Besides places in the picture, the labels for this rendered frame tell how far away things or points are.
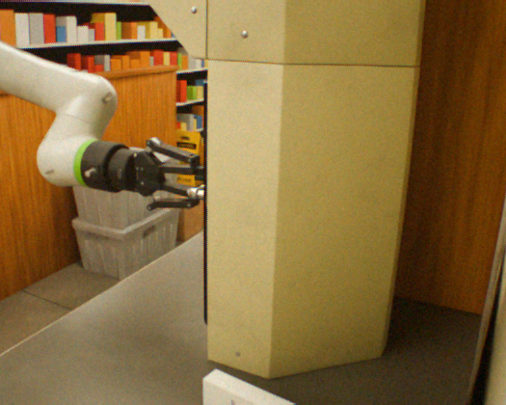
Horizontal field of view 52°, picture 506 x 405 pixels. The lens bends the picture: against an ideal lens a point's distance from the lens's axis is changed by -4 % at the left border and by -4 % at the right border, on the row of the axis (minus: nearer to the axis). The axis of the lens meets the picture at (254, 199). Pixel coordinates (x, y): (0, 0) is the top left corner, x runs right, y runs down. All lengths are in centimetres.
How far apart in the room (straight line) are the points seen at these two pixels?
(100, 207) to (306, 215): 247
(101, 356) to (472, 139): 74
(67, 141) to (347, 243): 55
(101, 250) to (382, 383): 254
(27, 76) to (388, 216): 72
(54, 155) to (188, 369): 46
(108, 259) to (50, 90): 222
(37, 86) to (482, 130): 84
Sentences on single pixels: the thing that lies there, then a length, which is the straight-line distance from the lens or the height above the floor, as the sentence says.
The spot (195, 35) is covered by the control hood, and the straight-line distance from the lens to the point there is 75.
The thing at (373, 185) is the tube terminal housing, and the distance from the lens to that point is 79.
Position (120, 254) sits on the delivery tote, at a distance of 316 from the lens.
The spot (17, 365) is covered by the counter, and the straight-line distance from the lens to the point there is 94.
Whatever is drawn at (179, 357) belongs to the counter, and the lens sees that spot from 91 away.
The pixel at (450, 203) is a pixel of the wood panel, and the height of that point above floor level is 115.
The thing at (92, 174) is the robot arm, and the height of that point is 120.
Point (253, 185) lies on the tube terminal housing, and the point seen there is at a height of 125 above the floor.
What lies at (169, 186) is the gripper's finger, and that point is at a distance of 93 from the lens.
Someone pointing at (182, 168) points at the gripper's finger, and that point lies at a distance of 91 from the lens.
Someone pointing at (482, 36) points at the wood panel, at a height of 146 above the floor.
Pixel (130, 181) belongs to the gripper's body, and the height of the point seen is 119.
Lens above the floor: 146
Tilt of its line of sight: 18 degrees down
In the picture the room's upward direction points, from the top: 2 degrees clockwise
